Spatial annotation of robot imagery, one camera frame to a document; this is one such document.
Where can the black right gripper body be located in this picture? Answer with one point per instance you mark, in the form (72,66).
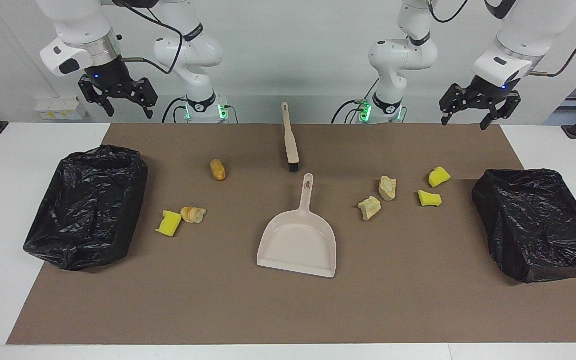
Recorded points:
(110,75)

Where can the white wall socket box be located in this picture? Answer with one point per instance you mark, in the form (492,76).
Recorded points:
(60,109)

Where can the beige hand brush black bristles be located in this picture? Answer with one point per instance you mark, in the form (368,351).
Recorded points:
(290,145)

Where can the brown table mat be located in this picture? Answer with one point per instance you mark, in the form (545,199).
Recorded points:
(288,310)

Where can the black trash bag bin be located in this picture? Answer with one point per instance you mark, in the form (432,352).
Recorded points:
(88,210)
(533,225)

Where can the pale bread chunk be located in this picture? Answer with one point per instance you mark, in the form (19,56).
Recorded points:
(387,188)
(369,208)

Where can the large yellow sponge piece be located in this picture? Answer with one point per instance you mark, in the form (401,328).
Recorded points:
(169,225)

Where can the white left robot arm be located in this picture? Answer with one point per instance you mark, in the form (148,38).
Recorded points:
(403,55)

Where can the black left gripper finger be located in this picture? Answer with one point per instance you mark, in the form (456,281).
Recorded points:
(454,100)
(505,107)

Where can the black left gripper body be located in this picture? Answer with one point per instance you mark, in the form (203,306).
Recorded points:
(490,90)

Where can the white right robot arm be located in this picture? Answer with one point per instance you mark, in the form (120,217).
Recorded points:
(188,50)

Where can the small yellow sponge piece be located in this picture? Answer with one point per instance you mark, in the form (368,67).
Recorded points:
(439,177)
(429,198)

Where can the brown fried bread roll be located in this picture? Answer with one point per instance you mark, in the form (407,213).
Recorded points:
(217,170)

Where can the beige plastic dustpan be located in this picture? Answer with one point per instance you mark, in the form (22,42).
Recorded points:
(298,245)

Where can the orange white croissant piece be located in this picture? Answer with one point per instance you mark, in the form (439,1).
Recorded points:
(193,215)

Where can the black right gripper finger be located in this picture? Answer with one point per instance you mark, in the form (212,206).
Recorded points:
(95,90)
(148,95)

